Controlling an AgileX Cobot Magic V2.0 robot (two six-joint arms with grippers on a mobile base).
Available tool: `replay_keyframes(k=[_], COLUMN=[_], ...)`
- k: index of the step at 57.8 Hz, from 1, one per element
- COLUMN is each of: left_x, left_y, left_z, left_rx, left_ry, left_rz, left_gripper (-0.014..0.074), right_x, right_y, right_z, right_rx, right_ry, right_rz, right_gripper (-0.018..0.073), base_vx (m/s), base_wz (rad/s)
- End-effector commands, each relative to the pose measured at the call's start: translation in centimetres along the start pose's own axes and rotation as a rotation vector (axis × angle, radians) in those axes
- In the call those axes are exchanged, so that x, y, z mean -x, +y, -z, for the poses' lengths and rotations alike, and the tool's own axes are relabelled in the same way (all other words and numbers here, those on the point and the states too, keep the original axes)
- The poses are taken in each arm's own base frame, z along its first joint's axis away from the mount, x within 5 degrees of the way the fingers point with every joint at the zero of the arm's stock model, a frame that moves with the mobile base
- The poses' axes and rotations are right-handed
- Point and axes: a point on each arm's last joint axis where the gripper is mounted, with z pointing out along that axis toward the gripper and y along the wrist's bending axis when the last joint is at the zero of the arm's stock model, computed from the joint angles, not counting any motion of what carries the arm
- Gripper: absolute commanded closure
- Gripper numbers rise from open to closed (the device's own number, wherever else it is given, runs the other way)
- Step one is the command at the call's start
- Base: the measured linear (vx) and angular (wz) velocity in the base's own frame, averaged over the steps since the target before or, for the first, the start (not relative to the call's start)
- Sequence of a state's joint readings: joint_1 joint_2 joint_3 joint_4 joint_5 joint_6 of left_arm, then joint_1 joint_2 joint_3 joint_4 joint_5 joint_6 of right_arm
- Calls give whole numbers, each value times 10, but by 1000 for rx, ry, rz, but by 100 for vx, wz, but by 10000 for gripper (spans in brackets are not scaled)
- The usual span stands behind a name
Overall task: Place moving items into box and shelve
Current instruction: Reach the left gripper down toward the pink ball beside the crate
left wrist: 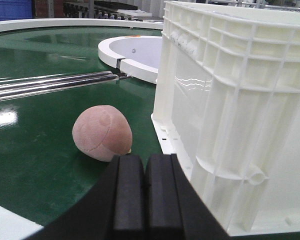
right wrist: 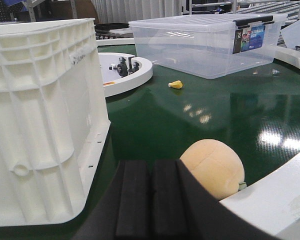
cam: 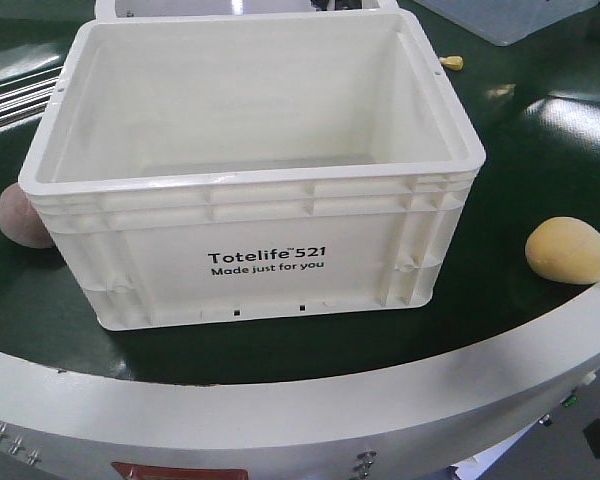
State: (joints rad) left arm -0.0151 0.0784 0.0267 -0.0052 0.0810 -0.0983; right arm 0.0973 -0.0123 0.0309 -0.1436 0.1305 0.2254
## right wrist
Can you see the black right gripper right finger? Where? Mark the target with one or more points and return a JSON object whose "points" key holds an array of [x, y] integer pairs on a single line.
{"points": [[183, 210]]}

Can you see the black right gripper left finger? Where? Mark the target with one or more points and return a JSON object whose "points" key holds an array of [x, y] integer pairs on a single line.
{"points": [[123, 212]]}

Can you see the peach plush ball toy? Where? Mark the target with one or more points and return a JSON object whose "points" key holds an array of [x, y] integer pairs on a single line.
{"points": [[216, 167]]}

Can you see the small yellow toy piece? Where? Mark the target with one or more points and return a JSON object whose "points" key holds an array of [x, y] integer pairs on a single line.
{"points": [[175, 84]]}

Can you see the white plastic tote crate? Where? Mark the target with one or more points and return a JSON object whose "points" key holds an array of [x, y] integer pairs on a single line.
{"points": [[53, 120]]}

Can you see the clear plastic storage box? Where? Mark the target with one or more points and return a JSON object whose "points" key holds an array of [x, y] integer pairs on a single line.
{"points": [[209, 45]]}

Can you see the white conveyor outer rim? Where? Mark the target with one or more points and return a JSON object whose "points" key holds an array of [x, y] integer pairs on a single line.
{"points": [[259, 116]]}

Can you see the white round conveyor centre hub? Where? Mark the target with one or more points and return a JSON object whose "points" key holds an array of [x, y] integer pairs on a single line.
{"points": [[113, 84]]}

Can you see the black mounting bracket on hub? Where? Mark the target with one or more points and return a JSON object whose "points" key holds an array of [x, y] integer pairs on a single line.
{"points": [[123, 69]]}

